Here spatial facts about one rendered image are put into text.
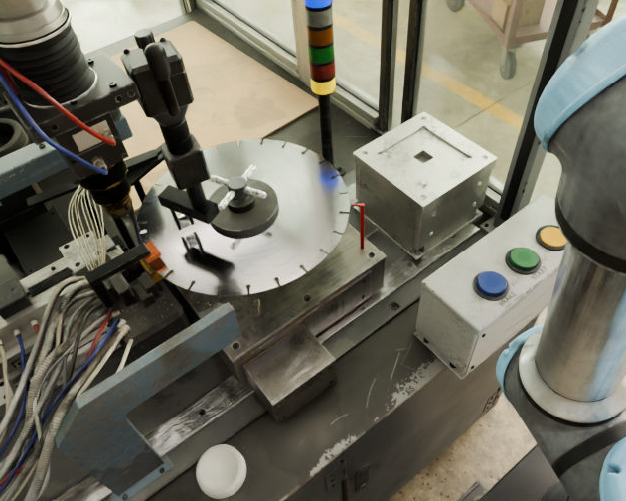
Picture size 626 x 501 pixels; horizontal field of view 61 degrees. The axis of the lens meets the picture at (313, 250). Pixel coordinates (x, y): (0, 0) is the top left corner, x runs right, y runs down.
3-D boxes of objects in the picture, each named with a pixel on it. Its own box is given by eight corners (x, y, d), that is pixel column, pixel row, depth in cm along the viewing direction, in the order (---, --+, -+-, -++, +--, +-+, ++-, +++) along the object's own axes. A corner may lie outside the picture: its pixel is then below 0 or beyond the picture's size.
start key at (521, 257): (519, 250, 82) (522, 242, 80) (541, 266, 80) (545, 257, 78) (501, 263, 80) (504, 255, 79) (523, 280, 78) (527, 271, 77)
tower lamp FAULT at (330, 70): (324, 63, 98) (323, 48, 95) (340, 74, 95) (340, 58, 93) (305, 73, 96) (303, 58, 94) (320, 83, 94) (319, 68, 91)
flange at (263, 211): (281, 182, 86) (279, 170, 84) (274, 235, 79) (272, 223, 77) (214, 183, 87) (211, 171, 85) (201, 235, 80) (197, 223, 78)
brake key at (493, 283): (488, 274, 79) (490, 265, 78) (510, 291, 77) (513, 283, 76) (469, 288, 78) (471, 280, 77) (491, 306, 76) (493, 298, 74)
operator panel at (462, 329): (523, 250, 99) (544, 192, 88) (573, 286, 94) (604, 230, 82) (412, 333, 90) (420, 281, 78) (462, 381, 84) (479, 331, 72)
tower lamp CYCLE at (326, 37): (322, 30, 93) (322, 13, 90) (339, 40, 90) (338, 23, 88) (302, 40, 91) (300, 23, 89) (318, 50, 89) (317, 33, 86)
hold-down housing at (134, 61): (205, 161, 72) (161, 14, 56) (218, 181, 69) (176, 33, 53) (165, 177, 70) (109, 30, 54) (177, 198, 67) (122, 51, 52)
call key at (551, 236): (547, 231, 85) (550, 222, 83) (569, 246, 83) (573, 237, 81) (531, 243, 83) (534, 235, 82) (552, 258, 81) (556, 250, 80)
